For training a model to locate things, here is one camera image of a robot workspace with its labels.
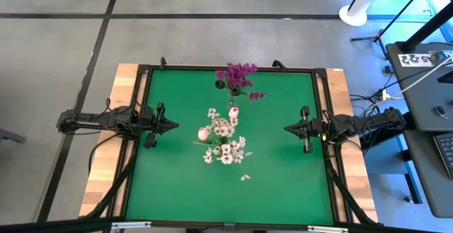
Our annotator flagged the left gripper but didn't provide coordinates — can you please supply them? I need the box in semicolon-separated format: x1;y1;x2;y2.
141;101;180;149

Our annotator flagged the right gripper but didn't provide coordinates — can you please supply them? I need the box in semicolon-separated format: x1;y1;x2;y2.
283;106;332;154

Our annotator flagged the white blossom spray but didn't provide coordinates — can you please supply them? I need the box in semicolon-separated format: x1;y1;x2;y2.
202;136;254;166
207;107;237;138

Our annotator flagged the purple orchid spray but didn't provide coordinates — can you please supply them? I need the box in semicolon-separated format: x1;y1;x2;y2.
214;62;259;89
248;91;267;103

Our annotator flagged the green table mat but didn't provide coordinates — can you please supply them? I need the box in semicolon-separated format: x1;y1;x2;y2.
125;69;336;226

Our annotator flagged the white pillar with round base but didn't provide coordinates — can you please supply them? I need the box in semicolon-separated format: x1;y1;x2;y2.
338;0;389;28

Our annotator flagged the dark grey desk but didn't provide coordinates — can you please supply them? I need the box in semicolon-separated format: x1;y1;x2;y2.
403;129;453;220
384;41;453;132

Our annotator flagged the white printed label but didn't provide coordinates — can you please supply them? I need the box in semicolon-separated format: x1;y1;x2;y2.
397;52;435;68

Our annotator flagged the black keyboard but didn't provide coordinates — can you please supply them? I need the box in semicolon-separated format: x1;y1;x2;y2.
432;132;453;181

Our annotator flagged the grey furniture foot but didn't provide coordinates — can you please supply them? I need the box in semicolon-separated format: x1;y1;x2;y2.
0;128;28;144

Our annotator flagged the black tripod stand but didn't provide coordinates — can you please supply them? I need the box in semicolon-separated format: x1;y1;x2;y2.
350;0;435;59

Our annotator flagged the black pole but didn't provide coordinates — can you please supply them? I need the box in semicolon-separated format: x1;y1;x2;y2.
401;0;453;54

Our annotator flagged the black aluminium table frame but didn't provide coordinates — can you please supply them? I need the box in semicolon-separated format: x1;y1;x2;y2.
79;57;379;233

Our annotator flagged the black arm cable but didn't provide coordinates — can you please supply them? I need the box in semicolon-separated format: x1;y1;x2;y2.
88;133;123;177

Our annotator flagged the silver aluminium bracket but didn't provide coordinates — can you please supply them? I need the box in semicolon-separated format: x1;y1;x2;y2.
111;221;152;230
306;225;350;233

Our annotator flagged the white cable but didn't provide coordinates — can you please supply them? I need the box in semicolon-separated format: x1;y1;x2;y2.
369;56;453;108

